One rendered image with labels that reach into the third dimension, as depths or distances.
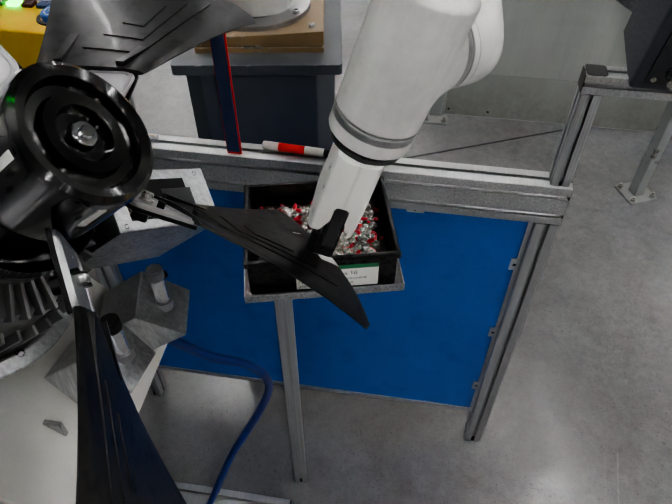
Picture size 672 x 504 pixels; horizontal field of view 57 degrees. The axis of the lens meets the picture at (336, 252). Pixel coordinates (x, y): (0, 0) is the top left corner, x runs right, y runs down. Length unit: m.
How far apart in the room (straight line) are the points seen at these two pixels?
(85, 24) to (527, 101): 2.15
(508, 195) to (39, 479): 0.76
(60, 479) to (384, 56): 0.52
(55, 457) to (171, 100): 2.26
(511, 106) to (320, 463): 1.65
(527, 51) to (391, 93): 2.04
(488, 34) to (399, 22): 0.11
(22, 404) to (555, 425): 1.38
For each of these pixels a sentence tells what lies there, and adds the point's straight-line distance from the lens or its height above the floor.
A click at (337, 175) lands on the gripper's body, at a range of 0.58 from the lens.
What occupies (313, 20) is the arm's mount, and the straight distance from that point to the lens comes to 1.20.
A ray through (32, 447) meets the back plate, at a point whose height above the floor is 0.91.
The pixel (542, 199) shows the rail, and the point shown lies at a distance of 1.05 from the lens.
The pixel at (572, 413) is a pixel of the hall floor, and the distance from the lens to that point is 1.82.
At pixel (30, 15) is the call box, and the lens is 1.08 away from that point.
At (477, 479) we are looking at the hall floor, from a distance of 1.66.
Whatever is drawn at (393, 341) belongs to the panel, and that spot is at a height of 0.37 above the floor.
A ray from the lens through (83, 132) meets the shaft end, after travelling 0.50.
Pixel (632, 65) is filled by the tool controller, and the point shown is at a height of 1.07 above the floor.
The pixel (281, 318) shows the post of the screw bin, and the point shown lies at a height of 0.67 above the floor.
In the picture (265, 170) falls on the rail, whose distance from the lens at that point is 1.05.
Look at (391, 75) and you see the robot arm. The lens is 0.52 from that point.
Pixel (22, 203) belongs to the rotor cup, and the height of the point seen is 1.20.
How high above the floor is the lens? 1.50
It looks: 47 degrees down
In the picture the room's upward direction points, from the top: straight up
